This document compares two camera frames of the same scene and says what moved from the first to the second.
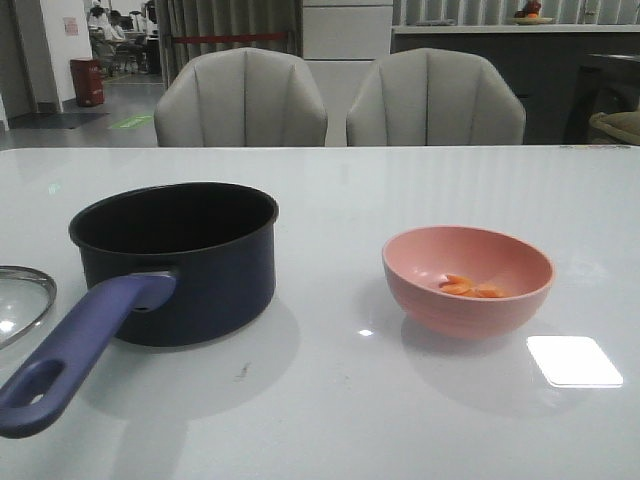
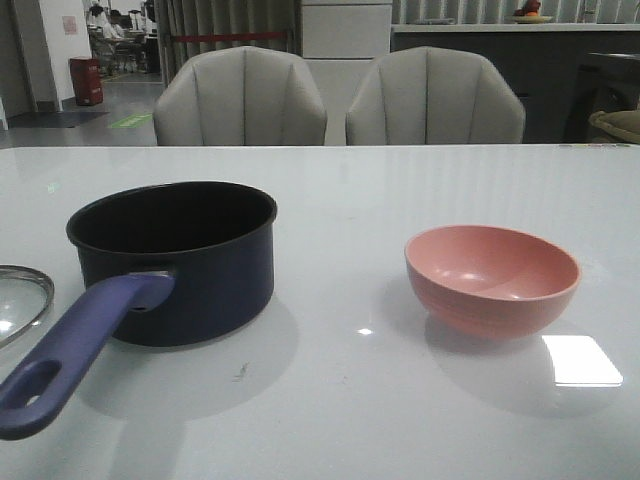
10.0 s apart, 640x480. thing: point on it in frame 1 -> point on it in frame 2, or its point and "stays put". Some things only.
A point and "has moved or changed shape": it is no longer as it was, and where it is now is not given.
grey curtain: (197, 17) stays put
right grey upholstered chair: (435, 97) stays put
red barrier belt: (230, 37) stays put
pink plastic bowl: (467, 282) has moved or changed shape
